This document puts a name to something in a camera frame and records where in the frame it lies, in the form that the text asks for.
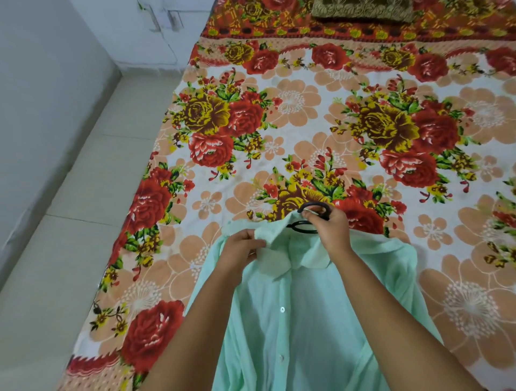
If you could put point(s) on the person's right hand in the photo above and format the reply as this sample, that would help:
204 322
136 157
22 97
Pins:
330 237

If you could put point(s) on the white wall socket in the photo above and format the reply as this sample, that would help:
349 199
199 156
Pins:
153 18
175 21

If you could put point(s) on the person's left forearm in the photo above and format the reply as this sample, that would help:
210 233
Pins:
193 342

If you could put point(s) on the olive gold patterned cushion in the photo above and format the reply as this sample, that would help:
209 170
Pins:
363 10

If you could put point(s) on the floral bedsheet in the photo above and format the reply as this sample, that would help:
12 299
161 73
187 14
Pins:
363 121

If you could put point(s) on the person's left hand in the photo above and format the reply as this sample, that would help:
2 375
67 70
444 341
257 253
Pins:
238 253

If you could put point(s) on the person's right forearm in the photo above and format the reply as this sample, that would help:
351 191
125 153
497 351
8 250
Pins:
395 326

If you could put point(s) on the mint green shirt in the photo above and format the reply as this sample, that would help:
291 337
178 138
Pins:
306 322

